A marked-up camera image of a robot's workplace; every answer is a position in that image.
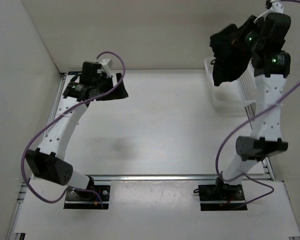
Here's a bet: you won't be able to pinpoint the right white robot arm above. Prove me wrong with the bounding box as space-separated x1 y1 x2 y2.
212 12 291 200

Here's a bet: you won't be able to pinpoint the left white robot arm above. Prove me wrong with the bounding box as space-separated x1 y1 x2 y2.
23 59 121 200

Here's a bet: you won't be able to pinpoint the white perforated plastic basket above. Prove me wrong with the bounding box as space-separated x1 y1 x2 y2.
204 57 256 115

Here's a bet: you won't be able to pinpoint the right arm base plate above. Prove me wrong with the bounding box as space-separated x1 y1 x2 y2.
193 177 248 212

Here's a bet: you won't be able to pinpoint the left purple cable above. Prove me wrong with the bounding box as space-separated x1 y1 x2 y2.
20 51 127 210

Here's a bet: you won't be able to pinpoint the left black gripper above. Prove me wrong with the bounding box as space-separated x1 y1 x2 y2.
93 73 128 102

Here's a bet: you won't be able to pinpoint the black shorts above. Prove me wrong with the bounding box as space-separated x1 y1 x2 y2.
209 23 252 87
96 72 130 102

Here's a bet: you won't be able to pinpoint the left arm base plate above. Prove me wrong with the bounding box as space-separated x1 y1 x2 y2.
63 181 111 210

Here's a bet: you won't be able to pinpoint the aluminium frame rail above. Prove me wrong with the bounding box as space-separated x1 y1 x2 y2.
14 70 300 240

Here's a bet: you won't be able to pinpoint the folded black shorts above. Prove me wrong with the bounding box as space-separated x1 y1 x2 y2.
96 72 130 102

